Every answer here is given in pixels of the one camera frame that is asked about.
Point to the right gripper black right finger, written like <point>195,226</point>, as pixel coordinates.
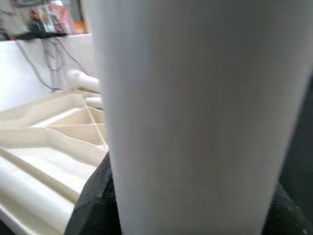
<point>288,220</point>

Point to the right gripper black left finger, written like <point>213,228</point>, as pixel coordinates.
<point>97,208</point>

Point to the white plastic table top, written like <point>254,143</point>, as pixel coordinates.
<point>49,147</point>

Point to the small orange box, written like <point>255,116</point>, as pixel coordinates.
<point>79,27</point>

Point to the black router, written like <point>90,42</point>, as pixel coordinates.
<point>39,35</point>

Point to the pink bag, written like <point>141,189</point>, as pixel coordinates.
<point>56,18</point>

